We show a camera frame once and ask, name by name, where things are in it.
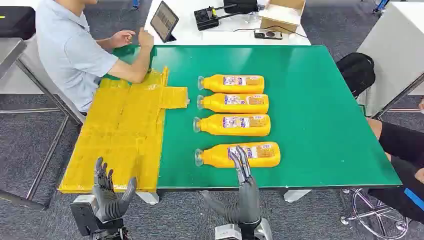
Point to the robot left hand grey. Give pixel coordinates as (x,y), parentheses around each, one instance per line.
(106,202)

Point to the person's left hand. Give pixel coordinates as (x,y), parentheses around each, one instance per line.
(122,38)

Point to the robot right hand grey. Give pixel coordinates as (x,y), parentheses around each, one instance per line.
(248,205)

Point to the person's right hand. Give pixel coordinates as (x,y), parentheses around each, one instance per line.
(145,39)

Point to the orange drink bottle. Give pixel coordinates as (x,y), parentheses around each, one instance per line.
(215,103)
(213,84)
(215,125)
(218,157)

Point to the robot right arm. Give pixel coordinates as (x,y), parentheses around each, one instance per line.
(256,232)

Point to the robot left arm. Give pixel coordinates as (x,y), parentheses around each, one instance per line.
(111,230)

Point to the black tablet on stand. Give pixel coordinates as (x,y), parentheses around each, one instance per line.
(164,20)

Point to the white table foot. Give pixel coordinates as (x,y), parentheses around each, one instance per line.
(296,195)
(148,198)

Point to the white table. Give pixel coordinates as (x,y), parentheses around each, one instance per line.
(192,33)

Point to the seated person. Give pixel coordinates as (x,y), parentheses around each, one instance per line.
(69,53)

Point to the black clamp device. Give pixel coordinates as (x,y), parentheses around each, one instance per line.
(207,19)

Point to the yellow sheet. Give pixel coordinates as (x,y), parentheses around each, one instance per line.
(122,139)

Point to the steel-framed table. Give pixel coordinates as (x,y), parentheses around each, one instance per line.
(33,76)

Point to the black box device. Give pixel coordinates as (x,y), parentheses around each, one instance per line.
(241,6)

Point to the black bag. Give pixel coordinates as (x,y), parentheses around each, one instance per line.
(16,21)

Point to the green table mat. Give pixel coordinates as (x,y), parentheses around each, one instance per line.
(314,116)

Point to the chrome stool base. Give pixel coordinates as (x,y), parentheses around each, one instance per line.
(374,212)

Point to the open cardboard box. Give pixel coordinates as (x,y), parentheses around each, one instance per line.
(281,16)

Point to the person in dark trousers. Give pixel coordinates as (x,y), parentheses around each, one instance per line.
(400,155)

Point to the black backpack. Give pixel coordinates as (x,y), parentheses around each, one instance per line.
(356,73)

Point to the grey metal-legged table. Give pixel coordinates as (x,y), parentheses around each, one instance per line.
(394,49)

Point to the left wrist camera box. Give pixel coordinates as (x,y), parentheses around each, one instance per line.
(82,215)

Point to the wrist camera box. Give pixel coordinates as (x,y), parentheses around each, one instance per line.
(82,215)
(227,233)

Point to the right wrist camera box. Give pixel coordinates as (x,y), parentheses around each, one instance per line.
(227,233)

